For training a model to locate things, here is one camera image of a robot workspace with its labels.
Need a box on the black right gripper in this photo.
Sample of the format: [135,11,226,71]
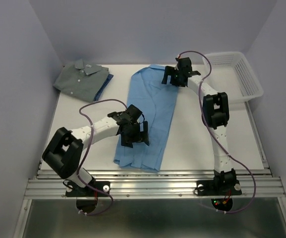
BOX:
[160,65,184,86]

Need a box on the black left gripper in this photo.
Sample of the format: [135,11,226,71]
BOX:
[120,120,148,147]

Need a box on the light blue long sleeve shirt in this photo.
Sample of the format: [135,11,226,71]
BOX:
[114,64,178,172]

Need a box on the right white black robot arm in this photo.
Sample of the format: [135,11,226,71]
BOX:
[162,66,237,196]

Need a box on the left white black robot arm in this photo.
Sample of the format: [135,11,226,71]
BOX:
[42,106,150,196]

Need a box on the folded blue plaid shirt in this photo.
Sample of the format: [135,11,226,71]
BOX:
[94,74,114,101]

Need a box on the white plastic mesh basket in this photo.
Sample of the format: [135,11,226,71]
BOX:
[203,52,264,104]

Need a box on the folded grey button shirt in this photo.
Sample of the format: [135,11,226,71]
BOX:
[53,59,110,103]

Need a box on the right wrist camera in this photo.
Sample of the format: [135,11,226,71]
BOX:
[175,57,192,73]

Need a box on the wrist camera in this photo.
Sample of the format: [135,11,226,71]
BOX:
[175,57,192,73]
[125,104,144,123]

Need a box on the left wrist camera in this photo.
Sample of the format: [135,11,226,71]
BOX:
[125,104,144,123]

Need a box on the aluminium mounting rail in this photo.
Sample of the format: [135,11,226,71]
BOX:
[24,169,286,200]

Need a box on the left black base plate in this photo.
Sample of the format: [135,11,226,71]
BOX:
[62,180,111,197]

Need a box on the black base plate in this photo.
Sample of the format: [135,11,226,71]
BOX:
[62,180,111,197]
[194,180,242,196]

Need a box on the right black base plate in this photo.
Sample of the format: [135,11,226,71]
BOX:
[194,180,242,196]

